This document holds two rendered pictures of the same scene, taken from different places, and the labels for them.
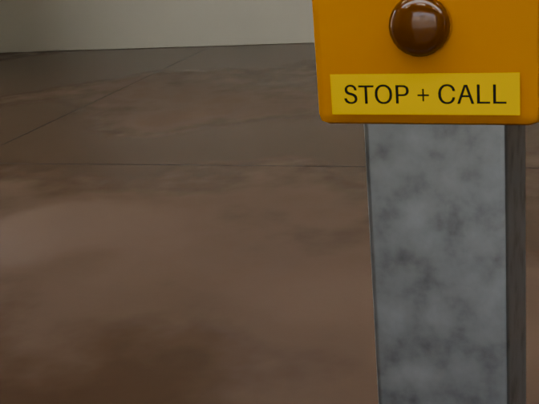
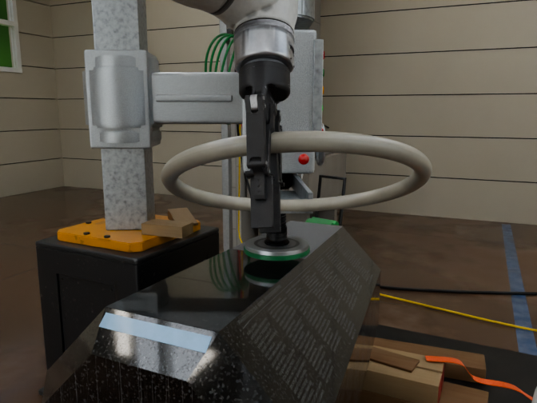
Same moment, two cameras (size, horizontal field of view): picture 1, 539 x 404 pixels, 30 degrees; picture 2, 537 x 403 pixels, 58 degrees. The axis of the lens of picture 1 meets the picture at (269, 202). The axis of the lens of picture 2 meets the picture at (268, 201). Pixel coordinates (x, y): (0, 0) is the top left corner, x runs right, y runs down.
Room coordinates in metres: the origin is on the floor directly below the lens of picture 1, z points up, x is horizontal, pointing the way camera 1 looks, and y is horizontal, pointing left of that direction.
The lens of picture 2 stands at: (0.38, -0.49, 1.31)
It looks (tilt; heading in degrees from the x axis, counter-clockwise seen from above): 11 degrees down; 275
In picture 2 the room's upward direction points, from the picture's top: straight up
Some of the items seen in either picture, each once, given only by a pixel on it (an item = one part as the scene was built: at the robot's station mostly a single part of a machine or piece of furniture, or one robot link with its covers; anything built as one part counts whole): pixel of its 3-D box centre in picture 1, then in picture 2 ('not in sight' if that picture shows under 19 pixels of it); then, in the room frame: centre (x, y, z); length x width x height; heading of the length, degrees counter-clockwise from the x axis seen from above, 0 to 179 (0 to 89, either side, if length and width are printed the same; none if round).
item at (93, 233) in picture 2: not in sight; (131, 229); (1.20, -2.66, 0.76); 0.49 x 0.49 x 0.05; 68
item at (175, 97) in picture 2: not in sight; (169, 98); (1.00, -2.67, 1.36); 0.74 x 0.34 x 0.25; 4
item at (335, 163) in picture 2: not in sight; (300, 196); (0.45, -5.50, 0.43); 1.30 x 0.62 x 0.86; 71
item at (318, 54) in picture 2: not in sight; (316, 90); (0.36, -1.99, 1.37); 0.08 x 0.03 x 0.28; 96
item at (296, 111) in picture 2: not in sight; (276, 108); (0.49, -2.12, 1.32); 0.36 x 0.22 x 0.45; 96
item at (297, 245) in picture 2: not in sight; (276, 245); (0.48, -2.05, 0.87); 0.21 x 0.21 x 0.01
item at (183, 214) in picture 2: not in sight; (182, 217); (0.98, -2.75, 0.80); 0.20 x 0.10 x 0.05; 119
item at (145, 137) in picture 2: not in sight; (125, 100); (1.20, -2.66, 1.35); 0.35 x 0.35 x 0.41
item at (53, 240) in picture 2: not in sight; (136, 307); (1.20, -2.66, 0.37); 0.66 x 0.66 x 0.74; 68
